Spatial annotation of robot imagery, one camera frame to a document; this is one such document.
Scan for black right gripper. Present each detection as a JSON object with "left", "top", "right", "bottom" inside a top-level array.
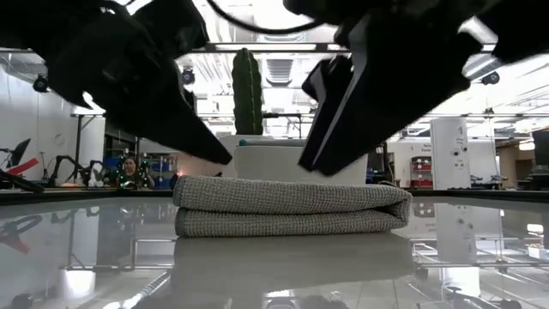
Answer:
[{"left": 282, "top": 0, "right": 549, "bottom": 177}]

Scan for green cactus plant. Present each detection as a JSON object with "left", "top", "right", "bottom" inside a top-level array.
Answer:
[{"left": 231, "top": 46, "right": 265, "bottom": 136}]

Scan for red drawer rack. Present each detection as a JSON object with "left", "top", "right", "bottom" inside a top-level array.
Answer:
[{"left": 410, "top": 155, "right": 433, "bottom": 189}]

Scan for white hexagonal plant pot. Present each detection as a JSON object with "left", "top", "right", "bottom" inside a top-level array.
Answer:
[{"left": 217, "top": 134, "right": 280, "bottom": 177}]

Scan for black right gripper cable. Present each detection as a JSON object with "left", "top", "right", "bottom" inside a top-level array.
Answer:
[{"left": 205, "top": 0, "right": 327, "bottom": 35}]

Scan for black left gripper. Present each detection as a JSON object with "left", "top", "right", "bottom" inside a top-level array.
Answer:
[{"left": 0, "top": 0, "right": 232, "bottom": 166}]

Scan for grey microfiber towel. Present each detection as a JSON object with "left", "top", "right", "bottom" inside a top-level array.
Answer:
[{"left": 172, "top": 174, "right": 413, "bottom": 239}]

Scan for white plastic bin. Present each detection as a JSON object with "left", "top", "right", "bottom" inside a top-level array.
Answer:
[{"left": 233, "top": 144, "right": 369, "bottom": 186}]

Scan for white pillar with outlets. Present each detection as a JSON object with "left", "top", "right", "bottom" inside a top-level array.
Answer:
[{"left": 430, "top": 116, "right": 472, "bottom": 191}]

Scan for ceiling vent grille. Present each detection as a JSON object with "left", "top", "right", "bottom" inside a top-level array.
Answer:
[{"left": 263, "top": 58, "right": 297, "bottom": 87}]

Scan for long black linear ceiling light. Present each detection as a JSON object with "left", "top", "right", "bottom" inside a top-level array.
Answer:
[{"left": 0, "top": 41, "right": 498, "bottom": 54}]

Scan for slanted grey ceiling duct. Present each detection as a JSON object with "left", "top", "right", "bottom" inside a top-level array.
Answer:
[{"left": 461, "top": 51, "right": 505, "bottom": 82}]

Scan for dark background monitor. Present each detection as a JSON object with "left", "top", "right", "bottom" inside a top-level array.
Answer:
[{"left": 533, "top": 128, "right": 549, "bottom": 167}]

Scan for black background station frame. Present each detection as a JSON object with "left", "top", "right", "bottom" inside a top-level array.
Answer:
[{"left": 70, "top": 110, "right": 304, "bottom": 190}]

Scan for seated person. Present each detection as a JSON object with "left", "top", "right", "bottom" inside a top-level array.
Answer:
[{"left": 116, "top": 156, "right": 155, "bottom": 191}]

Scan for red angled bar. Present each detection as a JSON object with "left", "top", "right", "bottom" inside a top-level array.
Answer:
[{"left": 3, "top": 157, "right": 40, "bottom": 176}]

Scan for dark wall monitor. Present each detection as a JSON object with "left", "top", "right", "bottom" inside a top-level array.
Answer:
[{"left": 8, "top": 137, "right": 32, "bottom": 169}]

